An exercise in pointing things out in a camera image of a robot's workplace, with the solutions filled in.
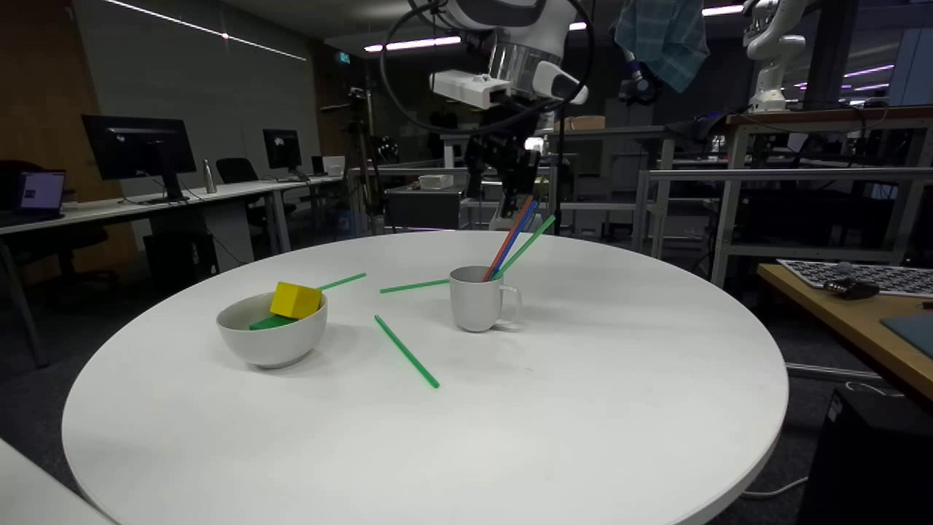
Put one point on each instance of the large black monitor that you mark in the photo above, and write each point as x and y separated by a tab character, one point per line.
137	146

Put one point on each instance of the blue straw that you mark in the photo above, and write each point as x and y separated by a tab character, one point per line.
517	237

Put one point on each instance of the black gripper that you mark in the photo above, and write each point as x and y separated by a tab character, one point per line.
501	136

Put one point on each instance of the black box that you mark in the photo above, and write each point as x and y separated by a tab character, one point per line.
868	455

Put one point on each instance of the ceiling light strip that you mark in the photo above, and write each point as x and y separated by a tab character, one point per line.
207	30

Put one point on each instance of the short ceiling light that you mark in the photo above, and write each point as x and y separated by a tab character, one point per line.
411	44

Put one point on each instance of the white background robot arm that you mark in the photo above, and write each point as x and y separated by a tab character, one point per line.
777	60

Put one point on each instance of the wooden desk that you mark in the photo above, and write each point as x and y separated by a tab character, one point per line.
855	330

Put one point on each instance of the orange straw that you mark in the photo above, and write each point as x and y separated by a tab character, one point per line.
507	237

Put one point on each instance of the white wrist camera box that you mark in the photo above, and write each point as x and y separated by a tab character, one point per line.
467	88

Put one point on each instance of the white ceramic bowl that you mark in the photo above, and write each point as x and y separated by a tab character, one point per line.
265	345

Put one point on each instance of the white keyboard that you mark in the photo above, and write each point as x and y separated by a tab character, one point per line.
874	276

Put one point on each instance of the black computer mouse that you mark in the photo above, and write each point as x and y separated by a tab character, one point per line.
851	286

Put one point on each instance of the dark mouse pad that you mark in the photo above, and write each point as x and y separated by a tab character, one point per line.
914	334

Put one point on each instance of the small black monitor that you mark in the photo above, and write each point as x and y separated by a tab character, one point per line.
281	146

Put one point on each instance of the white ceramic mug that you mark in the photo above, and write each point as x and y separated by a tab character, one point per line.
472	304

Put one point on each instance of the teal hanging cloth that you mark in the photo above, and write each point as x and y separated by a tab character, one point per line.
663	44

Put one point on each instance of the grey metal frame bench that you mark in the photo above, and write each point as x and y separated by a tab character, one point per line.
777	177

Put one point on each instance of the open laptop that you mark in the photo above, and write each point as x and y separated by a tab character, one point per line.
40	193

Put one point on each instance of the yellow toy block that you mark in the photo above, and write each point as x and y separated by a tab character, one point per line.
294	302

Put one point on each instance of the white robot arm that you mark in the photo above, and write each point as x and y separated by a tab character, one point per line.
524	34

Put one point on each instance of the long green straw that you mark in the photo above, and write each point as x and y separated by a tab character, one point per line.
406	352

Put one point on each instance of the grey water bottle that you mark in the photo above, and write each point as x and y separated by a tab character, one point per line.
207	177

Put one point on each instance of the white table corner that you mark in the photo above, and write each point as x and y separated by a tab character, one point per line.
37	490

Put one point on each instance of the long white office desk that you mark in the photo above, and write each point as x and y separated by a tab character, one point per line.
192	199

